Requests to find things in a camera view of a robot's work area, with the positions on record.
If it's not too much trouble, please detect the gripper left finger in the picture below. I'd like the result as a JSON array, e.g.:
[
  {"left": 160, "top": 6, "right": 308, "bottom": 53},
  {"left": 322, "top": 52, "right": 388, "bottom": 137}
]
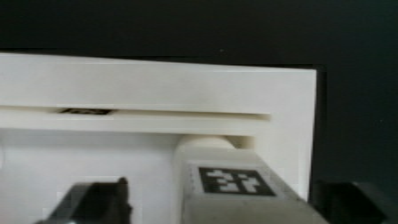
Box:
[{"left": 38, "top": 177, "right": 134, "bottom": 224}]

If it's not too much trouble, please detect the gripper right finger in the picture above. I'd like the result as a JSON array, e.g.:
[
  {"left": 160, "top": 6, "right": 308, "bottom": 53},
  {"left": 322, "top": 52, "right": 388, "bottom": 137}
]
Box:
[{"left": 310, "top": 181, "right": 398, "bottom": 224}]

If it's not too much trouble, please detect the white square table top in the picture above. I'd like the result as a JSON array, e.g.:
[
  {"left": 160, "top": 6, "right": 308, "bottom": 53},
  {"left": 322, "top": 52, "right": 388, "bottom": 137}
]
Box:
[{"left": 0, "top": 106, "right": 271, "bottom": 224}]

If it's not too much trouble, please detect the white L-shaped fence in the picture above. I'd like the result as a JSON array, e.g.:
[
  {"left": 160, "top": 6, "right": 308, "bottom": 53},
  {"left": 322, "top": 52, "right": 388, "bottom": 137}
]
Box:
[{"left": 0, "top": 53, "right": 317, "bottom": 194}]

